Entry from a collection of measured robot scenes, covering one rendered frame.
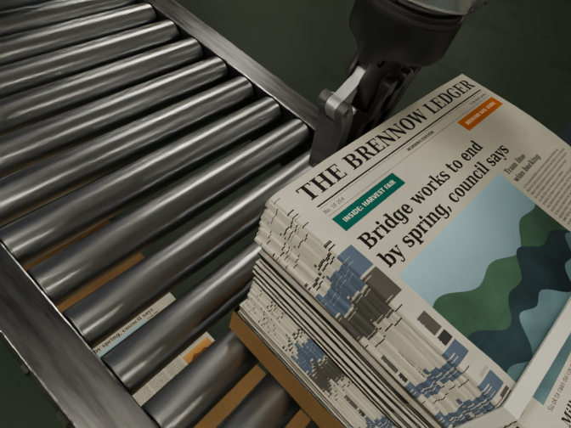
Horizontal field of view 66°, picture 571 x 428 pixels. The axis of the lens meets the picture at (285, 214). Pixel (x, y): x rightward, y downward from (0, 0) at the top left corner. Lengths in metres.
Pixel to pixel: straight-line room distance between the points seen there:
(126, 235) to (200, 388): 0.20
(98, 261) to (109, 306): 0.06
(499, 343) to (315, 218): 0.13
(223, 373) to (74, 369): 0.14
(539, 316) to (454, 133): 0.17
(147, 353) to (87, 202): 0.20
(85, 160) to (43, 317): 0.22
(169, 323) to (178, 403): 0.08
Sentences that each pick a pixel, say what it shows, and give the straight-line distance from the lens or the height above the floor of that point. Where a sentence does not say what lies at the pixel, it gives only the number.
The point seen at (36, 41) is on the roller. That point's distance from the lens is 0.84.
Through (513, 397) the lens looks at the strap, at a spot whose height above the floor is 1.03.
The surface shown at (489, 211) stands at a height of 1.03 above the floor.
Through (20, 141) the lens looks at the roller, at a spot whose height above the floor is 0.80.
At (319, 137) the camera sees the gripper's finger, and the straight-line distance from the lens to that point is 0.37.
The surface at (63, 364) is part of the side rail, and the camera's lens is 0.48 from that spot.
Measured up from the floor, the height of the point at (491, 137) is 1.03.
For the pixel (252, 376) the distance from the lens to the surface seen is 1.33.
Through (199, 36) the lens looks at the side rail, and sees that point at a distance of 0.87.
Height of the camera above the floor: 1.25
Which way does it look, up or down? 49 degrees down
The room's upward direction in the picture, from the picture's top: 21 degrees clockwise
